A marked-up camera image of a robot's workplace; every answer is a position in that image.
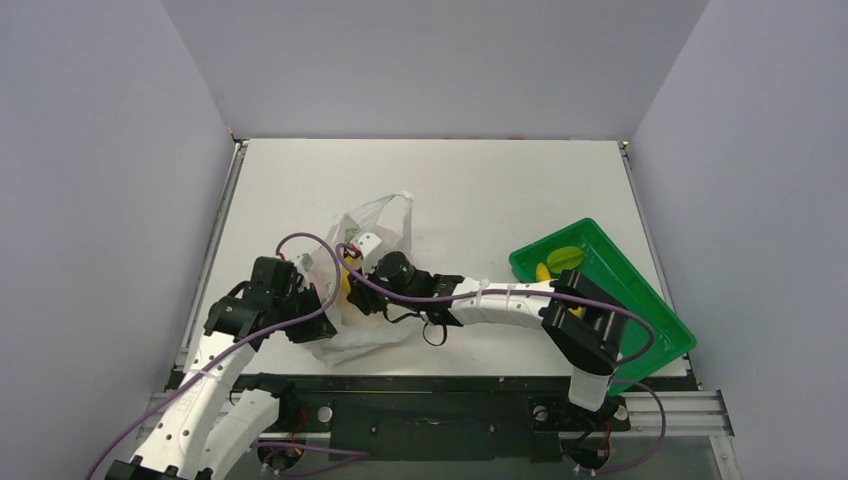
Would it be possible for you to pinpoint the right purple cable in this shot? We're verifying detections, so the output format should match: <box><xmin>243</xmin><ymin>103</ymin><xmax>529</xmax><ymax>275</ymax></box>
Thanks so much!
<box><xmin>335</xmin><ymin>243</ymin><xmax>667</xmax><ymax>478</ymax></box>

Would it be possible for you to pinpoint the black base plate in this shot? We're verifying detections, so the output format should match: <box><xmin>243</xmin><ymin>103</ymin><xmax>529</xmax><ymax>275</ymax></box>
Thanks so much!
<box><xmin>233</xmin><ymin>374</ymin><xmax>631</xmax><ymax>462</ymax></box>

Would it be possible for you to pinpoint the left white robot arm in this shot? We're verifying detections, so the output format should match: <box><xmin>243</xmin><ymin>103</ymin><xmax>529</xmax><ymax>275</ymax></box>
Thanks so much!
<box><xmin>106</xmin><ymin>257</ymin><xmax>325</xmax><ymax>479</ymax></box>

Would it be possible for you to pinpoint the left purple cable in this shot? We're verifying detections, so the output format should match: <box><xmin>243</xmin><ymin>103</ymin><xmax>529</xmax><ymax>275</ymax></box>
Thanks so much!
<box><xmin>84</xmin><ymin>232</ymin><xmax>344</xmax><ymax>480</ymax></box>

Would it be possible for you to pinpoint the long yellow fake banana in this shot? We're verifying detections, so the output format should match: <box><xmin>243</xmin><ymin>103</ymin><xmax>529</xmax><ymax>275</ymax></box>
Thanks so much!
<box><xmin>340</xmin><ymin>257</ymin><xmax>356</xmax><ymax>304</ymax></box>

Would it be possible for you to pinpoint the small yellow fake banana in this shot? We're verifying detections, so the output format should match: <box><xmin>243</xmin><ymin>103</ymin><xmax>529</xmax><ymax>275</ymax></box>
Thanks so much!
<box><xmin>535</xmin><ymin>263</ymin><xmax>585</xmax><ymax>319</ymax></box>

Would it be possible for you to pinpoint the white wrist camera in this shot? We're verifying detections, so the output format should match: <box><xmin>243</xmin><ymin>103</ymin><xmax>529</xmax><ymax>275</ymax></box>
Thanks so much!
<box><xmin>346</xmin><ymin>232</ymin><xmax>386</xmax><ymax>271</ymax></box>
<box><xmin>292</xmin><ymin>253</ymin><xmax>314</xmax><ymax>276</ymax></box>

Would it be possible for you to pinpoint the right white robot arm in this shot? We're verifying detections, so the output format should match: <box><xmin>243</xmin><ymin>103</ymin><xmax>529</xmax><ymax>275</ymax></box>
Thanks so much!
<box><xmin>347</xmin><ymin>251</ymin><xmax>627</xmax><ymax>427</ymax></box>

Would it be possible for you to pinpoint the purple cable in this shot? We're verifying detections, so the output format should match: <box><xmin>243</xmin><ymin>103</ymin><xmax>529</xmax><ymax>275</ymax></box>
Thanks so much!
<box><xmin>84</xmin><ymin>232</ymin><xmax>344</xmax><ymax>480</ymax></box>
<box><xmin>335</xmin><ymin>243</ymin><xmax>667</xmax><ymax>478</ymax></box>

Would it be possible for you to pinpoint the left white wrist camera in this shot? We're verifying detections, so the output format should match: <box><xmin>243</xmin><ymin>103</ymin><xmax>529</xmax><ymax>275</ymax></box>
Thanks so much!
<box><xmin>292</xmin><ymin>253</ymin><xmax>314</xmax><ymax>276</ymax></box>

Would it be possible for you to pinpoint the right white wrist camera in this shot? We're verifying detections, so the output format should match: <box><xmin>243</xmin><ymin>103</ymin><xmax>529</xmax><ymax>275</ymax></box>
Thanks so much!
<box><xmin>346</xmin><ymin>232</ymin><xmax>386</xmax><ymax>271</ymax></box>

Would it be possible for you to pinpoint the green fake starfruit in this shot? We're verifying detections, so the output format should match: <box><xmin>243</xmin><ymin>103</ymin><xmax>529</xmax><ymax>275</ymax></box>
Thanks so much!
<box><xmin>545</xmin><ymin>246</ymin><xmax>585</xmax><ymax>275</ymax></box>

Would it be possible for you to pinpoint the white plastic bag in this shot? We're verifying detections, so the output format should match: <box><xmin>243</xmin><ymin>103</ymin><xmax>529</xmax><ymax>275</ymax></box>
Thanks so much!
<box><xmin>296</xmin><ymin>191</ymin><xmax>416</xmax><ymax>365</ymax></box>

